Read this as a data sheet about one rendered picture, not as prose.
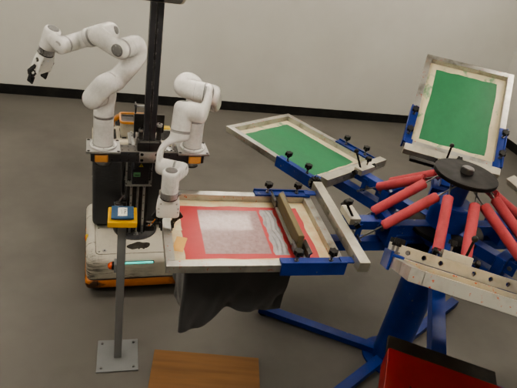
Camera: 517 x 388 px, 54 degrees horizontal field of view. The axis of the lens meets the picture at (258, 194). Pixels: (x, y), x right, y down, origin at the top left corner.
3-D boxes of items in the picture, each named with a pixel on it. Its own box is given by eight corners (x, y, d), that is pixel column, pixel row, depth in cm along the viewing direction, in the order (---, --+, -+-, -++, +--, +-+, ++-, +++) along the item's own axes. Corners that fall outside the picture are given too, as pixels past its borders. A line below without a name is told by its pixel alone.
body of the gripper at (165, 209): (180, 190, 223) (178, 211, 228) (156, 189, 220) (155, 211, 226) (181, 199, 216) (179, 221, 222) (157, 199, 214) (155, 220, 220)
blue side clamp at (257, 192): (253, 204, 262) (255, 192, 258) (251, 199, 266) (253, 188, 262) (307, 205, 270) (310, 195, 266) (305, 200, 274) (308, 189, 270)
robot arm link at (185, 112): (183, 77, 222) (216, 84, 222) (176, 125, 227) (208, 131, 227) (175, 78, 206) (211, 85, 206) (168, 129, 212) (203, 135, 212)
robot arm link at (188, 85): (177, 60, 216) (220, 68, 216) (186, 90, 253) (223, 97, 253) (170, 91, 214) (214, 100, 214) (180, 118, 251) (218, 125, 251)
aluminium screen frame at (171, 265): (165, 273, 203) (166, 266, 202) (158, 195, 251) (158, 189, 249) (344, 271, 224) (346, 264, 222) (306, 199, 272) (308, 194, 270)
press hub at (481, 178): (370, 386, 293) (455, 187, 224) (346, 333, 325) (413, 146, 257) (430, 381, 303) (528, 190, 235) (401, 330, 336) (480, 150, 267)
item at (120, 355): (95, 373, 269) (96, 227, 220) (98, 341, 287) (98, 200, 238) (138, 370, 275) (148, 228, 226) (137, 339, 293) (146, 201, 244)
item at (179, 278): (176, 335, 233) (185, 262, 211) (170, 271, 270) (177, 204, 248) (183, 335, 234) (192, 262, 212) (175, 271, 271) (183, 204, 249)
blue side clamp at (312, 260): (279, 275, 216) (282, 263, 212) (276, 268, 220) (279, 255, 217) (344, 275, 224) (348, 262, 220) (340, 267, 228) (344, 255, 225)
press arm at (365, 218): (343, 229, 246) (345, 221, 244) (338, 222, 251) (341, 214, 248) (375, 229, 251) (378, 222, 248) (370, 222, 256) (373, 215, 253)
